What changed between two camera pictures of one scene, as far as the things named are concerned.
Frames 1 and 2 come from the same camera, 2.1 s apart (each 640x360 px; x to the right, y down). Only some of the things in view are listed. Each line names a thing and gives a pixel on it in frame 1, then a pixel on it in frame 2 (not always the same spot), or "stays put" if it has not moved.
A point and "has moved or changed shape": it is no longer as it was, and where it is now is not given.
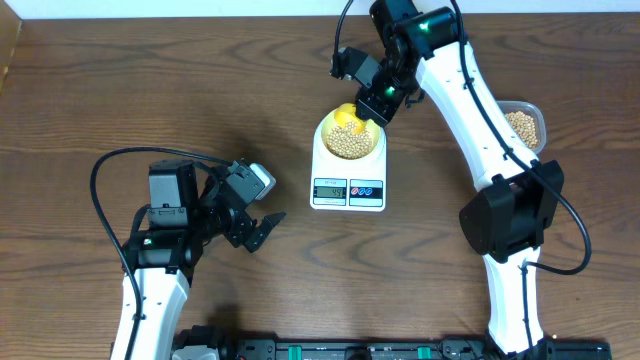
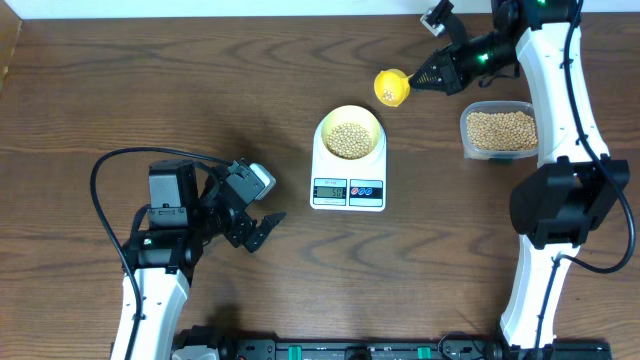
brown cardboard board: [10, 28] stays put
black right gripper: [375, 109] to [450, 77]
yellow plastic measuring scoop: [345, 113] has moved or changed shape
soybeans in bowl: [347, 144] stays put
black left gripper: [262, 230] stays put
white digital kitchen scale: [343, 185] stays put
